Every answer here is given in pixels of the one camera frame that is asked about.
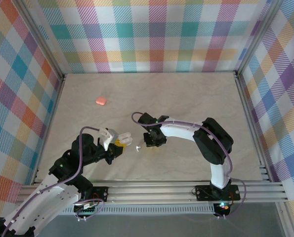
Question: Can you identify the white earbud charging case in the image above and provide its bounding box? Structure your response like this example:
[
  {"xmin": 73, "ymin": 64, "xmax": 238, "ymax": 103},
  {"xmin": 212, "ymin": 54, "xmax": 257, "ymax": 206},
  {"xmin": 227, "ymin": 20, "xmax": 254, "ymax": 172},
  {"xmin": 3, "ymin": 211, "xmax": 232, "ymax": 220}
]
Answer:
[{"xmin": 118, "ymin": 132, "xmax": 133, "ymax": 146}]

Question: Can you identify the left controller board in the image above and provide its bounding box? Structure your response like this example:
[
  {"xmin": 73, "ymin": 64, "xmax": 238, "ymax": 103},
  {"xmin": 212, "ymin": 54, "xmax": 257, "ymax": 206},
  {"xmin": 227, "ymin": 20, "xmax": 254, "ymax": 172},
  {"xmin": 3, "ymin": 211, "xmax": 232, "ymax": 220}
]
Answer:
[{"xmin": 74, "ymin": 201, "xmax": 99, "ymax": 218}]

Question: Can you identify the controller board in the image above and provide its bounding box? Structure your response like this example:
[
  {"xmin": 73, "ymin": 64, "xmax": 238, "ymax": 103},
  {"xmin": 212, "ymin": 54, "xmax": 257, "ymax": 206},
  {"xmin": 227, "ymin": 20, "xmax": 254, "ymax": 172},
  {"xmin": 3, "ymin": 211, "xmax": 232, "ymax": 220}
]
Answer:
[
  {"xmin": 213, "ymin": 201, "xmax": 231, "ymax": 216},
  {"xmin": 74, "ymin": 201, "xmax": 99, "ymax": 218}
]

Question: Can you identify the right controller board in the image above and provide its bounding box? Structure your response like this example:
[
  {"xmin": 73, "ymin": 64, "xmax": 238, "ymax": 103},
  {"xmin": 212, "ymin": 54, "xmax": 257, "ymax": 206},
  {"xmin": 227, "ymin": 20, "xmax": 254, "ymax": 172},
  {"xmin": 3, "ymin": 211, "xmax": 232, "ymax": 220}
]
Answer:
[{"xmin": 213, "ymin": 201, "xmax": 231, "ymax": 216}]

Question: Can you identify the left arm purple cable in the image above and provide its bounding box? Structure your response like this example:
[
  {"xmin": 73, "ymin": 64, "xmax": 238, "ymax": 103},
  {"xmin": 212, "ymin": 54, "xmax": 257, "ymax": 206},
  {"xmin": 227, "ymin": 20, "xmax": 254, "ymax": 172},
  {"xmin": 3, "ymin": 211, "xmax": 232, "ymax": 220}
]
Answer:
[{"xmin": 0, "ymin": 126, "xmax": 105, "ymax": 237}]

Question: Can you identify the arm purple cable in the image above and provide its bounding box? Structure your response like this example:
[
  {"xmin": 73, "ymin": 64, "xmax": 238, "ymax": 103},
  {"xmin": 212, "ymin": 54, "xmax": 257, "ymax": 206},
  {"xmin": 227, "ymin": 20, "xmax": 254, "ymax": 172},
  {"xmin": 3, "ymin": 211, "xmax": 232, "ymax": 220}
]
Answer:
[
  {"xmin": 0, "ymin": 126, "xmax": 105, "ymax": 237},
  {"xmin": 131, "ymin": 111, "xmax": 248, "ymax": 220}
]

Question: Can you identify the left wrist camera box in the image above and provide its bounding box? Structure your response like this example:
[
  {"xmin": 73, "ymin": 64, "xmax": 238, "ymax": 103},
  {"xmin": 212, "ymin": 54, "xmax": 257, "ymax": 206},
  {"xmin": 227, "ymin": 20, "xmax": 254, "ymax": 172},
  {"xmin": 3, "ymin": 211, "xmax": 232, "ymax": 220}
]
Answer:
[{"xmin": 98, "ymin": 126, "xmax": 120, "ymax": 152}]

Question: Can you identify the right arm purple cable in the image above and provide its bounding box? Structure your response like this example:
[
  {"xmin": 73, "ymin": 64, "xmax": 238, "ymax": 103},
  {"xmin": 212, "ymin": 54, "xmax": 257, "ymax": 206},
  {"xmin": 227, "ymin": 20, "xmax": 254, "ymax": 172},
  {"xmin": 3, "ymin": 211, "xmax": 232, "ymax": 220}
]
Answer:
[{"xmin": 131, "ymin": 111, "xmax": 248, "ymax": 220}]

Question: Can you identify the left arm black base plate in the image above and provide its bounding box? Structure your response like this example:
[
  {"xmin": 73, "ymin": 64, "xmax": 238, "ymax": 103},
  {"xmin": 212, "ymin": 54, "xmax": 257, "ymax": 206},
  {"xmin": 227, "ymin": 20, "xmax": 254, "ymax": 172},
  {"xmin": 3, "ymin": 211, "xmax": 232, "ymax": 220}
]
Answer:
[{"xmin": 88, "ymin": 186, "xmax": 109, "ymax": 203}]

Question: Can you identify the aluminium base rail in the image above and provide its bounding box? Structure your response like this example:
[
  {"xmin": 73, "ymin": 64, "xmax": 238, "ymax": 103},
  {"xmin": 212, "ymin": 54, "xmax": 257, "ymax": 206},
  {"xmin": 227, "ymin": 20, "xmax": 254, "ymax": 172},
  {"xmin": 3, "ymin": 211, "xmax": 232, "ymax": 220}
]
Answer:
[{"xmin": 15, "ymin": 180, "xmax": 290, "ymax": 205}]

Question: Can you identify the grey slotted cable duct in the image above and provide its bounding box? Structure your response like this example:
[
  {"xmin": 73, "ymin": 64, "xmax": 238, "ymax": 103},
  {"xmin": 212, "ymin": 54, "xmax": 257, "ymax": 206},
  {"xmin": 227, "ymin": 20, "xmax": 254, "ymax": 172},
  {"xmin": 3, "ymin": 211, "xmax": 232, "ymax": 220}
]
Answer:
[{"xmin": 60, "ymin": 206, "xmax": 215, "ymax": 215}]

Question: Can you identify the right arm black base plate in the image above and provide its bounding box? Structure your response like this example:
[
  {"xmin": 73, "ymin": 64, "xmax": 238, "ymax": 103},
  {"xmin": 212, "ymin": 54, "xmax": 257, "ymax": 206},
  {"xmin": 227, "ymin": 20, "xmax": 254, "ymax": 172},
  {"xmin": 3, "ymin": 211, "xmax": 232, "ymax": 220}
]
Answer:
[{"xmin": 195, "ymin": 184, "xmax": 241, "ymax": 202}]

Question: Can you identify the right aluminium table side rail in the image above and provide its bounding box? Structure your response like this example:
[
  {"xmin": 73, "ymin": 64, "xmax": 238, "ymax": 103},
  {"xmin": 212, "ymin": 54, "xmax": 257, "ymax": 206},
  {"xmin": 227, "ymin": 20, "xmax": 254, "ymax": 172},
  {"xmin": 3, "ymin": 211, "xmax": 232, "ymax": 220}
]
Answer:
[{"xmin": 234, "ymin": 71, "xmax": 272, "ymax": 182}]

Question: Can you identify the left aluminium frame post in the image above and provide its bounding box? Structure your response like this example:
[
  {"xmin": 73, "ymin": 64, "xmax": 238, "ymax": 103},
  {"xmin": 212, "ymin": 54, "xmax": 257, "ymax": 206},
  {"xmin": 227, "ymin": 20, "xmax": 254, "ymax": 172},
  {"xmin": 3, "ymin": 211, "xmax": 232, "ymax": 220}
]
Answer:
[{"xmin": 18, "ymin": 0, "xmax": 66, "ymax": 82}]

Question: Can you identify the aluminium frame post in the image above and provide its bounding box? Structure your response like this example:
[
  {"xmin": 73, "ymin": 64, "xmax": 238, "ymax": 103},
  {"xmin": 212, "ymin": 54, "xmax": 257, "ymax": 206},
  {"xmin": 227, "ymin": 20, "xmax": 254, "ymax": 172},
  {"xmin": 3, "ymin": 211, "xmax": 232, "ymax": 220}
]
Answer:
[
  {"xmin": 18, "ymin": 0, "xmax": 66, "ymax": 82},
  {"xmin": 235, "ymin": 0, "xmax": 284, "ymax": 75}
]

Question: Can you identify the right aluminium frame post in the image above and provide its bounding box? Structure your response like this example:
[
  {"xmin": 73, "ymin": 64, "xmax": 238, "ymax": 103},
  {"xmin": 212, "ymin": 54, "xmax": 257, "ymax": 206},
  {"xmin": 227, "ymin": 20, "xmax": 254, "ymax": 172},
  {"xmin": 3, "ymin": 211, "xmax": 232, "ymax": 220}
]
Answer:
[{"xmin": 235, "ymin": 0, "xmax": 284, "ymax": 75}]

